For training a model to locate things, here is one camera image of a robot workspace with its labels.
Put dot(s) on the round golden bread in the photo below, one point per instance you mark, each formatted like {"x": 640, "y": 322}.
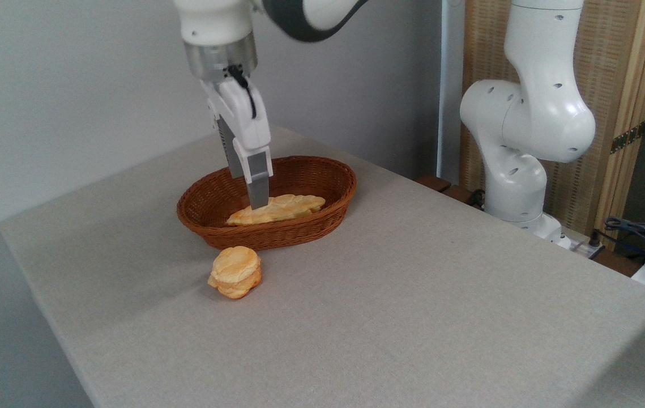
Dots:
{"x": 235, "y": 272}

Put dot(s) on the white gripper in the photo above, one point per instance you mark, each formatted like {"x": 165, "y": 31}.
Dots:
{"x": 243, "y": 122}

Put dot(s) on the long golden bread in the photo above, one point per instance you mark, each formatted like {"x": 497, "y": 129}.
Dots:
{"x": 288, "y": 208}

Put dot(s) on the wood and rattan folding screen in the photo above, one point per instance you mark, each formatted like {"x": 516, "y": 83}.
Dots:
{"x": 611, "y": 68}

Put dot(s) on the dark metal screen hinge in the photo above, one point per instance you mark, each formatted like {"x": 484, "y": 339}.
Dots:
{"x": 628, "y": 137}

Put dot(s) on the brown wooden block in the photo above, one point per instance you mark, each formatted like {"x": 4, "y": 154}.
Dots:
{"x": 458, "y": 194}
{"x": 432, "y": 183}

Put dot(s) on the white vertical pole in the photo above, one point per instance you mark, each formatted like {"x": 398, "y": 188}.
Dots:
{"x": 450, "y": 85}

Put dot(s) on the brown wicker basket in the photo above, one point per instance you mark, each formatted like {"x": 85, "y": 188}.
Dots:
{"x": 328, "y": 187}

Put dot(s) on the white power strip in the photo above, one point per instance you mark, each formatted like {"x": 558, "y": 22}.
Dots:
{"x": 580, "y": 245}

